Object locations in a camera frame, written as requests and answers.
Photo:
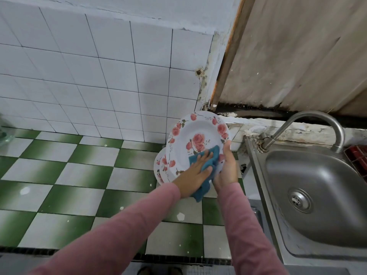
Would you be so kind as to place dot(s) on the person's right forearm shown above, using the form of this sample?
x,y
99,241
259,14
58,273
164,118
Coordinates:
x,y
249,235

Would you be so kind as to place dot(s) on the blue cleaning cloth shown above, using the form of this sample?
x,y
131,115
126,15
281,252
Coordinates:
x,y
207,166

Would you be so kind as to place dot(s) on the person's right hand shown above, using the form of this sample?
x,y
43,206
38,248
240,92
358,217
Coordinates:
x,y
228,171

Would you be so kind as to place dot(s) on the person's left forearm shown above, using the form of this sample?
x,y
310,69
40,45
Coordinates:
x,y
109,237

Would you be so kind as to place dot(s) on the clear bottle with green liquid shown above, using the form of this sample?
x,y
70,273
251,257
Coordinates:
x,y
4,133

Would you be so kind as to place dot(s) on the person's right leg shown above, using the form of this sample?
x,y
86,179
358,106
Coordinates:
x,y
175,271

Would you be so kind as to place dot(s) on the stainless steel sink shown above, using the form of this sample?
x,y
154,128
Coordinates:
x,y
332,180

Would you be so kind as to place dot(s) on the person's leg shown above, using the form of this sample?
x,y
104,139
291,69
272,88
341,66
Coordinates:
x,y
144,271
175,271

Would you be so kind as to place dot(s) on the chrome faucet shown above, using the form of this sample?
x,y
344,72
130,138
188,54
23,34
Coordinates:
x,y
318,114

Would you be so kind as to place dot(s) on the person's left hand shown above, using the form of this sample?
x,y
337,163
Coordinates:
x,y
192,179

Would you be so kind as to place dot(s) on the stack of rose-pattern plates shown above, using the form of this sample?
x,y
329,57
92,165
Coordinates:
x,y
195,131
159,166

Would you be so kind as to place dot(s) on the green checkered tile countertop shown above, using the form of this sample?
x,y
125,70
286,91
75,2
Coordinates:
x,y
69,174

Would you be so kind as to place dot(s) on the weathered wooden board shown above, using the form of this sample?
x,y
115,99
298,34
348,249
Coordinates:
x,y
286,48

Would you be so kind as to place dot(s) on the person's left leg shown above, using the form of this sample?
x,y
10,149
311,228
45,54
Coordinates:
x,y
144,271

